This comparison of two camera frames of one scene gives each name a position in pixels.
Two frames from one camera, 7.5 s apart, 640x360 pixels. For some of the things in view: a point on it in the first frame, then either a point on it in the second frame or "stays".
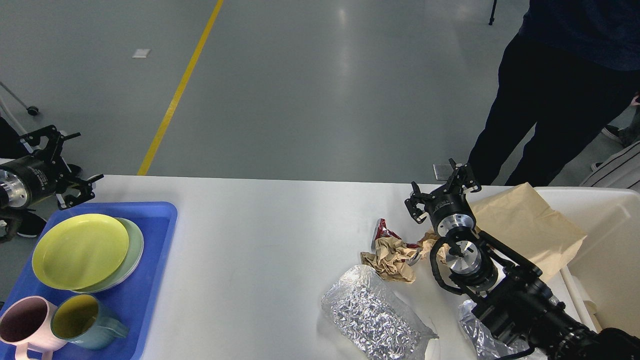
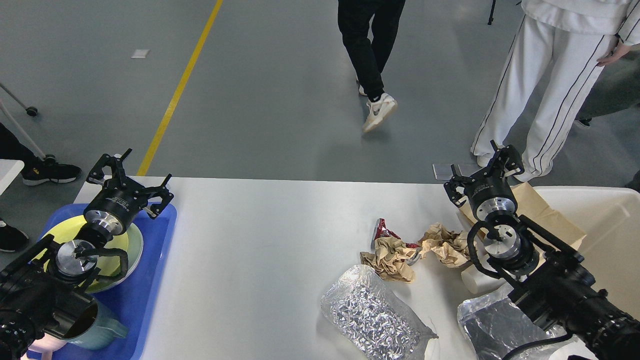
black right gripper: (448, 207) to (487, 192)
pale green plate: (136, 246) stays
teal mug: (79, 319) stays
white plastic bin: (600, 284) stays
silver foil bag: (380, 322) stays
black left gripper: (24, 183) to (113, 208)
